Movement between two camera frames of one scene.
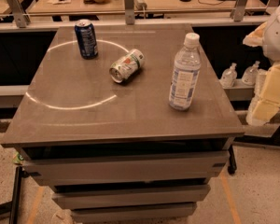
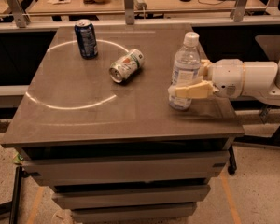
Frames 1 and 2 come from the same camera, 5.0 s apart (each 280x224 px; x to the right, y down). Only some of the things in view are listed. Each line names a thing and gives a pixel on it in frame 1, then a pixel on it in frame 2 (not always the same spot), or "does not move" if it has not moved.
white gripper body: [277, 35] → [227, 77]
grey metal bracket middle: [129, 4] does not move
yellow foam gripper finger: [256, 38] → [204, 67]
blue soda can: [86, 38] does not move
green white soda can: [126, 66] does not move
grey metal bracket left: [21, 17] does not move
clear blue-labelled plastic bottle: [185, 77] does not move
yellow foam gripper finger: [273, 87] → [199, 91]
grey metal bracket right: [237, 13] does not move
